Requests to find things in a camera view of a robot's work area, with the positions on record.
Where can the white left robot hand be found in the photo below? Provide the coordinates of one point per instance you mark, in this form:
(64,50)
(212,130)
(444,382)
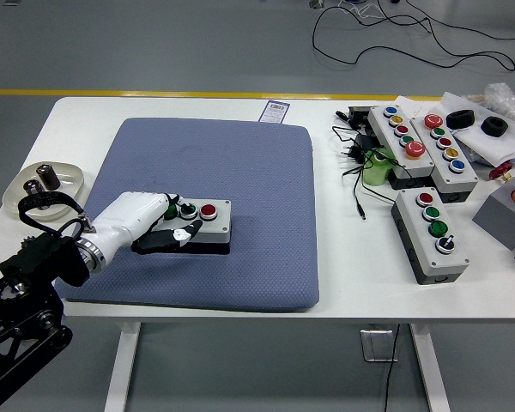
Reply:
(124,214)

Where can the grey four-button control box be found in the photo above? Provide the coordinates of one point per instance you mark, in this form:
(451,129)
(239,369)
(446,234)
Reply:
(219,219)
(412,223)

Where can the five-button box blue-end button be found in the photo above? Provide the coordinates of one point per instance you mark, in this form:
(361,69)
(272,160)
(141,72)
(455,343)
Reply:
(384,129)

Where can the five-button box large red mushroom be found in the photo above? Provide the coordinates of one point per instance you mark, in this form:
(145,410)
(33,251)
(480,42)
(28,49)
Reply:
(459,180)

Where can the cream shallow dish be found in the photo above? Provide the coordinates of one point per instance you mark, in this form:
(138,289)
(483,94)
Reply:
(68,176)

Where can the dark cylindrical capacitor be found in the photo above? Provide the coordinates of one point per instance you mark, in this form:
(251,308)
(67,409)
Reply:
(48,177)
(32,187)

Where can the blue-grey padded mat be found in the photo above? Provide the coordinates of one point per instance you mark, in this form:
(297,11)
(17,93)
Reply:
(240,171)

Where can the white table leg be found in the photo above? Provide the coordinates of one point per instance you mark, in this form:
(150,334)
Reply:
(429,369)
(120,369)

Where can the purple and white label card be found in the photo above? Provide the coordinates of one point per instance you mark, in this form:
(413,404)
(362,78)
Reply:
(274,111)

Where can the light green cylinder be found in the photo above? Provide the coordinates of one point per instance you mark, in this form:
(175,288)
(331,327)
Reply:
(373,173)

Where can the small black device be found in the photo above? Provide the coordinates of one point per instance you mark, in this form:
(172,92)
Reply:
(358,115)

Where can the metal floor socket plate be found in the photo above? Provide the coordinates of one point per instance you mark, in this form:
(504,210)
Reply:
(375,345)

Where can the white paper sheet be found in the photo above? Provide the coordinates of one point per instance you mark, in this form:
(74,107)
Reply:
(416,107)

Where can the white foam sheet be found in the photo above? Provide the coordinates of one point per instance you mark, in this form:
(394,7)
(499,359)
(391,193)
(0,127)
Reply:
(489,146)

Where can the grey block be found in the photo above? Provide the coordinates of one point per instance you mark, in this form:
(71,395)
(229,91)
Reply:
(498,219)

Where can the red knob part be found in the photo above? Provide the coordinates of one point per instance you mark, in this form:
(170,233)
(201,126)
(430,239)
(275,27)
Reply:
(498,171)

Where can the bubble wrap bag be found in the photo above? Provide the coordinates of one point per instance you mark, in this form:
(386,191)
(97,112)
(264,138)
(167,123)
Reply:
(502,96)

